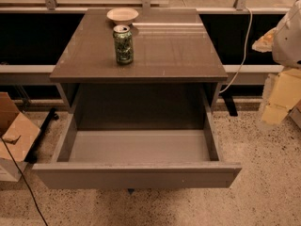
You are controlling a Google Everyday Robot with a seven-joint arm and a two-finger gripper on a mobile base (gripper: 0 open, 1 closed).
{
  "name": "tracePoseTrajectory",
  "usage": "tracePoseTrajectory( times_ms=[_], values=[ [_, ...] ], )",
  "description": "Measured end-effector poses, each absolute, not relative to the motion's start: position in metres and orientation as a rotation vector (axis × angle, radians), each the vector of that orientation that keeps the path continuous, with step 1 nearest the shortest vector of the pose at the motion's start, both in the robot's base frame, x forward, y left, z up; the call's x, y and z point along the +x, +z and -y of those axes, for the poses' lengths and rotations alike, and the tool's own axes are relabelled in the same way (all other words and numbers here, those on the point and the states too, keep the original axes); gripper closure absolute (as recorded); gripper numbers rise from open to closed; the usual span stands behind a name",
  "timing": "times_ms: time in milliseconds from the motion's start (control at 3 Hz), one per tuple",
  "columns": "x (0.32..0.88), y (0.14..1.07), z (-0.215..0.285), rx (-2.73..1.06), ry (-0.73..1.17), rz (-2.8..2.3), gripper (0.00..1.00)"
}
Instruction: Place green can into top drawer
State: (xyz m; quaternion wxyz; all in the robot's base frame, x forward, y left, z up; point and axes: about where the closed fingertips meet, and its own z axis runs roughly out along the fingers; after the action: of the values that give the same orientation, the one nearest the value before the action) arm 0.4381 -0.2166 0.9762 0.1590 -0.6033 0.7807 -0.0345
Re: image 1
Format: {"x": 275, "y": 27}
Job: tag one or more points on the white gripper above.
{"x": 288, "y": 41}

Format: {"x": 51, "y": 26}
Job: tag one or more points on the green soda can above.
{"x": 123, "y": 44}

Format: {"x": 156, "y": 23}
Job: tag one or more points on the grey drawer cabinet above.
{"x": 174, "y": 74}

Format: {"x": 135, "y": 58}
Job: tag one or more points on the open grey top drawer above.
{"x": 118, "y": 138}

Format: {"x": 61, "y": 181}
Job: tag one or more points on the black stand foot right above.
{"x": 229, "y": 102}

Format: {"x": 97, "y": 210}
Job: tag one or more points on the black stand foot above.
{"x": 229, "y": 102}
{"x": 32, "y": 154}

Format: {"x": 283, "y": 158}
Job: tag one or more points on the white ceramic bowl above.
{"x": 122, "y": 15}

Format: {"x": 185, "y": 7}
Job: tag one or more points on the black stand foot left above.
{"x": 32, "y": 154}

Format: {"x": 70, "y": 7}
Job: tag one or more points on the cardboard box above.
{"x": 19, "y": 134}

